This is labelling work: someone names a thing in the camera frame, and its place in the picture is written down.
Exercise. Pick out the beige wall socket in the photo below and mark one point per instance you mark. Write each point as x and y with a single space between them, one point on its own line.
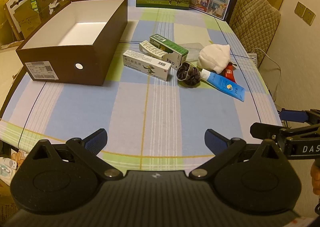
299 9
309 16

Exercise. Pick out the white ointment box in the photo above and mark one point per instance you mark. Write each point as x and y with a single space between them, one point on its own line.
140 63

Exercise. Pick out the chair with quilted cover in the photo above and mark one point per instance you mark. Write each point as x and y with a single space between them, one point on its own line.
252 24

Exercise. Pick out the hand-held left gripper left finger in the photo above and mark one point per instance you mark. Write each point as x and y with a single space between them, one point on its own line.
96 139

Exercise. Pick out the brown cardboard shoe box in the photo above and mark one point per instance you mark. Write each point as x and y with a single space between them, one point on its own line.
100 49

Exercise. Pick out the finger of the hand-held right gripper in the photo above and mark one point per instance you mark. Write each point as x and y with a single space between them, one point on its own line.
265 130
293 115

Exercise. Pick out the white power strip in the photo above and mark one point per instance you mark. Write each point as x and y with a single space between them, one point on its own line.
253 58

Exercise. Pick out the blue tube with white cap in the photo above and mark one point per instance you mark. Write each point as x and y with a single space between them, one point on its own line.
222 83

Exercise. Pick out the red candy packet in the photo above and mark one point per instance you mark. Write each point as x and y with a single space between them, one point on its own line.
229 73

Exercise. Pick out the green and white box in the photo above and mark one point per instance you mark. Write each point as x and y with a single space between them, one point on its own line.
173 47

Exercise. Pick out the white hair clip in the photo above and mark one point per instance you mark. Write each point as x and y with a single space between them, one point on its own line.
150 48

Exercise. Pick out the person's right hand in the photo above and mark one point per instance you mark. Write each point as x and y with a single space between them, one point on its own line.
316 177

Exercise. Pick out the flat cardboard sheet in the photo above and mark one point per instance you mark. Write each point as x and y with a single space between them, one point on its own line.
8 59

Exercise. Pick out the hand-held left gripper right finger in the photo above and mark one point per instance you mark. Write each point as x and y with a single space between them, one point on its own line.
215 140

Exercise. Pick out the clear plastic bag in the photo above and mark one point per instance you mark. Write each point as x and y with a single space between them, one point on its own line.
192 48

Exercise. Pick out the black hair scrunchie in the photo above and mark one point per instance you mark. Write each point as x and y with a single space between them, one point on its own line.
192 77

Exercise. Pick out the white sock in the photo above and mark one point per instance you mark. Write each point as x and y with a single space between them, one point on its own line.
215 56

